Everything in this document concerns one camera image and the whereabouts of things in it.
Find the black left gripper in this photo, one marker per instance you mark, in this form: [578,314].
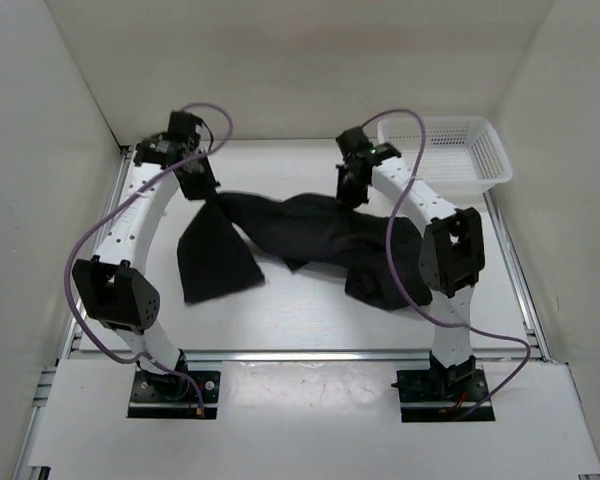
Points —
[204,188]

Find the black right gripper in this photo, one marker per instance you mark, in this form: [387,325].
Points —
[346,198]

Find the black trousers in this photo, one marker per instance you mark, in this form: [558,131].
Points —
[379,255]

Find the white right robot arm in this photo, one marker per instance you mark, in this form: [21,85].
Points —
[452,248]

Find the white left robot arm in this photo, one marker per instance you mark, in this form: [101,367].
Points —
[111,288]

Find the white plastic basket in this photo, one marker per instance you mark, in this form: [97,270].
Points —
[463,157]

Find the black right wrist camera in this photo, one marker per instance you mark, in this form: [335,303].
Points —
[353,141]

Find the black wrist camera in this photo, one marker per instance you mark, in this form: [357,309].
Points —
[353,141]
[184,127]

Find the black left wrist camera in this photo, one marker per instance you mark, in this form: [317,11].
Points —
[184,127]

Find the aluminium frame rail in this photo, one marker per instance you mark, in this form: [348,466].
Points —
[377,355]

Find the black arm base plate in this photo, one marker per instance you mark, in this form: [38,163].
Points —
[153,397]

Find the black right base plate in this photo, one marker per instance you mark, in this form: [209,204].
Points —
[421,401]

